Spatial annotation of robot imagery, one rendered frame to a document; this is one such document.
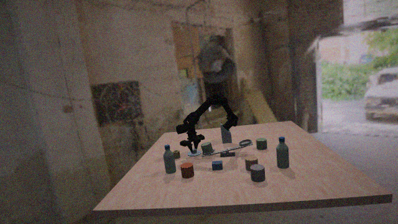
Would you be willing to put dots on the grey balance beam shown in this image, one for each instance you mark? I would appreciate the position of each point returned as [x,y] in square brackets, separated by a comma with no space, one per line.
[242,144]

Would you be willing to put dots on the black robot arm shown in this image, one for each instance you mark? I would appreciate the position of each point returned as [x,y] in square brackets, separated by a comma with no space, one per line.
[193,117]

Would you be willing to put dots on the red-brown cylinder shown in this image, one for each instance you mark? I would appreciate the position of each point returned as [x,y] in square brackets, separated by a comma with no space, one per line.
[187,170]

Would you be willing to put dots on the small blue block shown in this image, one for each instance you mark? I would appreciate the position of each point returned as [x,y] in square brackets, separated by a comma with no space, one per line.
[217,165]

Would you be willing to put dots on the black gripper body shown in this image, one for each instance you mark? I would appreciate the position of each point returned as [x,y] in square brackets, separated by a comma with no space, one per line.
[186,143]

